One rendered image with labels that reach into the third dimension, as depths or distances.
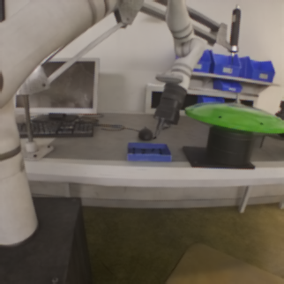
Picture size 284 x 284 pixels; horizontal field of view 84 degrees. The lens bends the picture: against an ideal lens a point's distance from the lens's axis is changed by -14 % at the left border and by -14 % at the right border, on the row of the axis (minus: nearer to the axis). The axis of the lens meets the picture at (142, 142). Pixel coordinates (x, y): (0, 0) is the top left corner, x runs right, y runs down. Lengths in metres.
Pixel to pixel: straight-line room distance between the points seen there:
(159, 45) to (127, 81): 0.36
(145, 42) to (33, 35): 1.19
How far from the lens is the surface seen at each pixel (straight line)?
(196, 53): 0.65
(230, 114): 0.47
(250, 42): 1.72
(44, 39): 0.30
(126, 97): 1.41
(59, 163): 0.53
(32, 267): 0.37
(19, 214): 0.36
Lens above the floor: 1.13
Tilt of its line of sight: 19 degrees down
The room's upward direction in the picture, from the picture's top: 3 degrees clockwise
